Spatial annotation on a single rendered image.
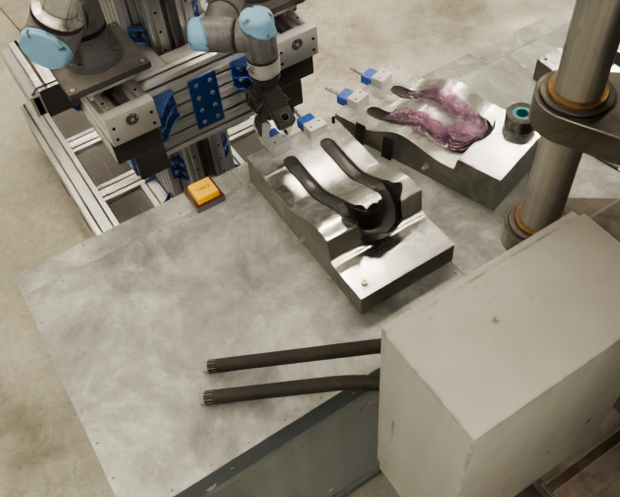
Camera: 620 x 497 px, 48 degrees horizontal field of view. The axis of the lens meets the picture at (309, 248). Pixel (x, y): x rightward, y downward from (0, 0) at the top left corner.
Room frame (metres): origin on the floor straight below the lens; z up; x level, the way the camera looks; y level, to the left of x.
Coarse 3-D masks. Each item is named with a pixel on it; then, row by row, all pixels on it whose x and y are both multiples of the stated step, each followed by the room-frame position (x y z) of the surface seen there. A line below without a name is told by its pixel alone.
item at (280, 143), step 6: (270, 132) 1.34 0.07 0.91; (276, 132) 1.33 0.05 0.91; (282, 132) 1.32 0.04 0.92; (270, 138) 1.30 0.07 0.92; (276, 138) 1.30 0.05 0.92; (282, 138) 1.30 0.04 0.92; (288, 138) 1.30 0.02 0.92; (270, 144) 1.28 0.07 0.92; (276, 144) 1.28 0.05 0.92; (282, 144) 1.28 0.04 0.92; (288, 144) 1.29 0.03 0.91; (270, 150) 1.29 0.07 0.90; (276, 150) 1.27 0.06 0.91; (282, 150) 1.28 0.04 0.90; (288, 150) 1.29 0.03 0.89; (276, 156) 1.27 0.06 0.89
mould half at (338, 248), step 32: (256, 160) 1.26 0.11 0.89; (320, 160) 1.24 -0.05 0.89; (352, 160) 1.24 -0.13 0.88; (288, 192) 1.15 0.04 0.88; (352, 192) 1.10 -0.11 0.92; (416, 192) 1.06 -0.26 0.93; (288, 224) 1.11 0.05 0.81; (320, 224) 1.00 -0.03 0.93; (352, 224) 0.99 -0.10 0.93; (416, 224) 1.03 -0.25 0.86; (320, 256) 0.98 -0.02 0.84; (352, 256) 0.95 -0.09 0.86; (384, 256) 0.95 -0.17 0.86; (416, 256) 0.94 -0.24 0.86; (448, 256) 0.95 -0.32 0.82; (352, 288) 0.87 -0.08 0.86; (384, 288) 0.87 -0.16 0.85
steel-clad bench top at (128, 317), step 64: (448, 64) 1.67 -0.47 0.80; (512, 64) 1.64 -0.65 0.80; (256, 192) 1.24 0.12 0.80; (448, 192) 1.17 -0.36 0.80; (512, 192) 1.15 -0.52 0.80; (576, 192) 1.13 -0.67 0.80; (64, 256) 1.09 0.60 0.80; (128, 256) 1.07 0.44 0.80; (192, 256) 1.05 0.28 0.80; (256, 256) 1.03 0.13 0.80; (64, 320) 0.90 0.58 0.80; (128, 320) 0.88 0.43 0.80; (192, 320) 0.87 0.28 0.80; (256, 320) 0.85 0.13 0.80; (320, 320) 0.83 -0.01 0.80; (384, 320) 0.81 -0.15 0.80; (64, 384) 0.74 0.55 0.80; (128, 384) 0.72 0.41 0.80; (192, 384) 0.71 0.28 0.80; (256, 384) 0.69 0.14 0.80; (128, 448) 0.58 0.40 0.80; (192, 448) 0.57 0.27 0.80
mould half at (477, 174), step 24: (408, 72) 1.58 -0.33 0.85; (384, 96) 1.49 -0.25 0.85; (480, 96) 1.42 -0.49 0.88; (360, 120) 1.41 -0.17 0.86; (384, 120) 1.39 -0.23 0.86; (408, 144) 1.28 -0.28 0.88; (432, 144) 1.26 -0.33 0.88; (480, 144) 1.22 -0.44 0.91; (504, 144) 1.21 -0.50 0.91; (528, 144) 1.20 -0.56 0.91; (432, 168) 1.22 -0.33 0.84; (456, 168) 1.17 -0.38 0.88; (480, 168) 1.14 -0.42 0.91; (504, 168) 1.13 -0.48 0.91; (528, 168) 1.21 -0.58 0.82; (480, 192) 1.12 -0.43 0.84; (504, 192) 1.12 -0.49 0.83
